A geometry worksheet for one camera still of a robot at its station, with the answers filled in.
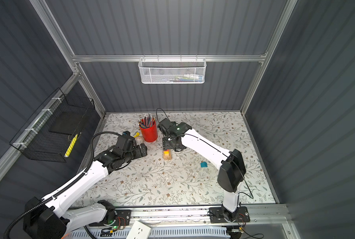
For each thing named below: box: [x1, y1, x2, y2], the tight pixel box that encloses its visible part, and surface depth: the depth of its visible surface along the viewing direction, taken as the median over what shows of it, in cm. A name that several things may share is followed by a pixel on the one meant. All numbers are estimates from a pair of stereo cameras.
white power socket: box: [126, 220, 152, 239], surface depth 68 cm
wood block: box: [163, 149, 173, 161], surface depth 94 cm
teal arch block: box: [200, 161, 208, 168], surface depth 93 cm
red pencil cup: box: [139, 120, 159, 143], surface depth 101 cm
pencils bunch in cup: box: [138, 114, 157, 128], surface depth 98 cm
